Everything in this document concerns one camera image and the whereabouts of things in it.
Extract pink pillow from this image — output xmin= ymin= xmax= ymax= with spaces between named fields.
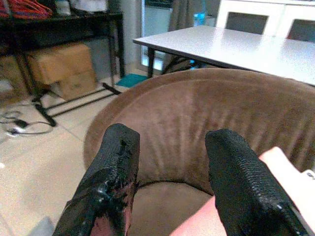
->
xmin=171 ymin=147 xmax=315 ymax=236

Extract brown round sofa chair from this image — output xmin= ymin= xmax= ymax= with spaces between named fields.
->
xmin=83 ymin=68 xmax=315 ymax=236

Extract black console table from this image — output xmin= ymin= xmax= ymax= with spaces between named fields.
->
xmin=0 ymin=11 xmax=126 ymax=127

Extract black cable with adapter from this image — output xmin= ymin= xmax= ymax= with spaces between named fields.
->
xmin=0 ymin=110 xmax=54 ymax=136

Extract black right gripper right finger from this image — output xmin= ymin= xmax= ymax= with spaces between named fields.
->
xmin=204 ymin=128 xmax=310 ymax=236

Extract white cabinet with glass doors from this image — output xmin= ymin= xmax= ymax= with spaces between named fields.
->
xmin=216 ymin=0 xmax=315 ymax=42

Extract red clothes hangers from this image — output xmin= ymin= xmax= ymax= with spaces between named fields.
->
xmin=0 ymin=0 xmax=54 ymax=20

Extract white folding table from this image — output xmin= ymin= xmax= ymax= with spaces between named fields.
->
xmin=132 ymin=25 xmax=315 ymax=87

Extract grey curtain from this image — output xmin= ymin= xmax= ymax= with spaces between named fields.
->
xmin=168 ymin=0 xmax=195 ymax=32

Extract teal floor mat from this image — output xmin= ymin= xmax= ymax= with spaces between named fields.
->
xmin=115 ymin=73 xmax=148 ymax=89

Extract brown cardboard box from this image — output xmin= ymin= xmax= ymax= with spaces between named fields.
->
xmin=26 ymin=43 xmax=97 ymax=100

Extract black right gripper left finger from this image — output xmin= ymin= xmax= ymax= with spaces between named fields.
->
xmin=52 ymin=123 xmax=141 ymax=236

